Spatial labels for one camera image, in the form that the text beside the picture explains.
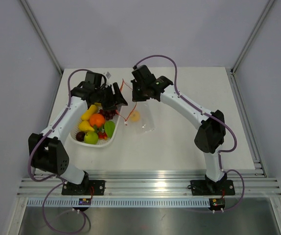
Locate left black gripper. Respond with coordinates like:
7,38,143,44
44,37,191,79
94,83,127,111

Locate yellow peach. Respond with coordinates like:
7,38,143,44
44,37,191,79
129,110,141,122

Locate clear zip top bag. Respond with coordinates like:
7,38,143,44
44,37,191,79
116,78,156,135

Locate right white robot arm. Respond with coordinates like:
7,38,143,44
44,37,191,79
131,65,227,194

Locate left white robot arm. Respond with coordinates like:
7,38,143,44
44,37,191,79
27,69,127,195

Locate purple grape bunch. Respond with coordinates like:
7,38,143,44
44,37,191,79
99,109,117,120

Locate orange fruit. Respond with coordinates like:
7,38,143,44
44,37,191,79
89,113,106,128

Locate red strawberry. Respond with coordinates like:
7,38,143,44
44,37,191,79
97,130,108,140

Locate white perforated fruit basket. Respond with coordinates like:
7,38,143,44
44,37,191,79
70,103,120,147

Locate yellow pear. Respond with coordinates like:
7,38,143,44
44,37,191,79
78,120,94,133

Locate green apple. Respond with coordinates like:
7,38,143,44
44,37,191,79
84,131,99,144

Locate dark purple plum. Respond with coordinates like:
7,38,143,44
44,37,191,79
75,131,86,142

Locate left controller board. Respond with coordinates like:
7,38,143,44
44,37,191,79
78,198,92,206

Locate controller board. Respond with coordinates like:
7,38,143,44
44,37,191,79
78,198,92,206
209,198,226,212

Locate right controller board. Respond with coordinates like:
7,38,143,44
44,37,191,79
209,198,226,212

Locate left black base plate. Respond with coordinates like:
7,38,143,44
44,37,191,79
62,180,106,196

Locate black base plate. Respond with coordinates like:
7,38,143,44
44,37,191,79
62,180,106,196
187,180,235,196

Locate right side aluminium rail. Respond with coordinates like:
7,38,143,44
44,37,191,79
226,68,269,178

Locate aluminium rail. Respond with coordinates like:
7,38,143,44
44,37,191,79
17,170,281,199
226,68,269,178

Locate left aluminium frame post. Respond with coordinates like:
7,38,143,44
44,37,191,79
18,0,64,77

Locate aluminium frame post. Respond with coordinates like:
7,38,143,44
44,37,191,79
18,0,64,77
231,0,277,75

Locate aluminium front rail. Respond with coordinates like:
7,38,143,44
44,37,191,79
17,170,281,199

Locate right aluminium frame post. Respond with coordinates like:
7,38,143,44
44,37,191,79
231,0,277,75

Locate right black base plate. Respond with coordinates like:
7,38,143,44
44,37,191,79
187,180,235,196

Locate white slotted cable duct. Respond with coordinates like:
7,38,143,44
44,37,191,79
27,198,210,208

